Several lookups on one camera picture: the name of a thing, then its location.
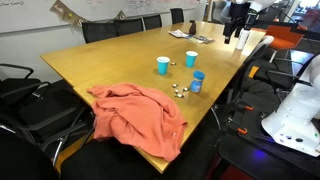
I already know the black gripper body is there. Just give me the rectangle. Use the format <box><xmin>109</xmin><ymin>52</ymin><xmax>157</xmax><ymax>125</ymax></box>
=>
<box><xmin>228</xmin><ymin>1</ymin><xmax>252</xmax><ymax>24</ymax></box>

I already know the blue plastic cup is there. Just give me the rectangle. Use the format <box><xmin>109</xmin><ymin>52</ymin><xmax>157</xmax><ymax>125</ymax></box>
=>
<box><xmin>185</xmin><ymin>50</ymin><xmax>199</xmax><ymax>69</ymax></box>
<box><xmin>156</xmin><ymin>56</ymin><xmax>171</xmax><ymax>76</ymax></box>

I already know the white cylindrical bottle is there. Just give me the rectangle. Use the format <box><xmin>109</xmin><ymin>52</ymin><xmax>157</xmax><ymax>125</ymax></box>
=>
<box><xmin>235</xmin><ymin>28</ymin><xmax>251</xmax><ymax>51</ymax></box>

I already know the grey office chair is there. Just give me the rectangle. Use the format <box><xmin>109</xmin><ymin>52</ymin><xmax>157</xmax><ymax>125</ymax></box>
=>
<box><xmin>211</xmin><ymin>0</ymin><xmax>232</xmax><ymax>25</ymax></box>

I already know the dark printed magazine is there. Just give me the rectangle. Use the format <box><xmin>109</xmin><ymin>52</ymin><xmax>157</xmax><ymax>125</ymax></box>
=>
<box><xmin>186</xmin><ymin>34</ymin><xmax>216</xmax><ymax>45</ymax></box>

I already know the brown bottle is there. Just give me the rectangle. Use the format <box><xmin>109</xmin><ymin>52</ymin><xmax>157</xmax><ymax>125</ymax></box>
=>
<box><xmin>188</xmin><ymin>19</ymin><xmax>198</xmax><ymax>36</ymax></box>

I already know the orange chair with white legs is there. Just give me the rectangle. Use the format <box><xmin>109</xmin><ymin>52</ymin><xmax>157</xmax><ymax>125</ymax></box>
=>
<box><xmin>264</xmin><ymin>24</ymin><xmax>305</xmax><ymax>64</ymax></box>

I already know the yellow flat object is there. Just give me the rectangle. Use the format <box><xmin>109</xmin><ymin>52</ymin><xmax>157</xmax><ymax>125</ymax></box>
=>
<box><xmin>248</xmin><ymin>65</ymin><xmax>260</xmax><ymax>79</ymax></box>

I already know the white printed magazine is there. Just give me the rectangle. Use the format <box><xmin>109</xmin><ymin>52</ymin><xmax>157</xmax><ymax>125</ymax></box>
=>
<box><xmin>167</xmin><ymin>29</ymin><xmax>190</xmax><ymax>39</ymax></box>

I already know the black mesh office chair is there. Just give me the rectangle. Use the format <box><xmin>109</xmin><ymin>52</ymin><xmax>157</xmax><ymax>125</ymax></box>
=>
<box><xmin>169</xmin><ymin>7</ymin><xmax>185</xmax><ymax>25</ymax></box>
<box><xmin>81</xmin><ymin>21</ymin><xmax>118</xmax><ymax>44</ymax></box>
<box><xmin>142</xmin><ymin>14</ymin><xmax>163</xmax><ymax>31</ymax></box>
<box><xmin>114</xmin><ymin>17</ymin><xmax>145</xmax><ymax>37</ymax></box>
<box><xmin>0</xmin><ymin>63</ymin><xmax>52</xmax><ymax>101</ymax></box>
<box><xmin>0</xmin><ymin>131</ymin><xmax>62</xmax><ymax>180</ymax></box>
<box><xmin>0</xmin><ymin>79</ymin><xmax>96</xmax><ymax>164</ymax></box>

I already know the blue lidded jar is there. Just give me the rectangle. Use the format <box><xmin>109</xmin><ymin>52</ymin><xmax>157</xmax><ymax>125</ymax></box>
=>
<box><xmin>189</xmin><ymin>70</ymin><xmax>206</xmax><ymax>94</ymax></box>

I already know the black robot stand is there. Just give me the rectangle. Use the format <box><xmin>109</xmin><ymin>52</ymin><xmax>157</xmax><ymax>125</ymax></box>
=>
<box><xmin>213</xmin><ymin>96</ymin><xmax>320</xmax><ymax>180</ymax></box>

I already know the orange crumpled cloth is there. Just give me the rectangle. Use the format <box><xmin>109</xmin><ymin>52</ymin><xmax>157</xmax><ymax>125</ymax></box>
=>
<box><xmin>87</xmin><ymin>82</ymin><xmax>189</xmax><ymax>163</ymax></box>

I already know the brown paper bunting banner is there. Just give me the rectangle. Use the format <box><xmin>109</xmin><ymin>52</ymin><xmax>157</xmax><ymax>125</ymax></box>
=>
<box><xmin>49</xmin><ymin>0</ymin><xmax>128</xmax><ymax>28</ymax></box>

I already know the white frame office chair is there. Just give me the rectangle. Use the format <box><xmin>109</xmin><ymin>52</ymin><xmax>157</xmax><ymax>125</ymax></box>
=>
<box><xmin>239</xmin><ymin>34</ymin><xmax>275</xmax><ymax>73</ymax></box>

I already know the white wall whiteboard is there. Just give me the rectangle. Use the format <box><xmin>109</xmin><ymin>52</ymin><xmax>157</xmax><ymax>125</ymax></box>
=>
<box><xmin>0</xmin><ymin>0</ymin><xmax>208</xmax><ymax>34</ymax></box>

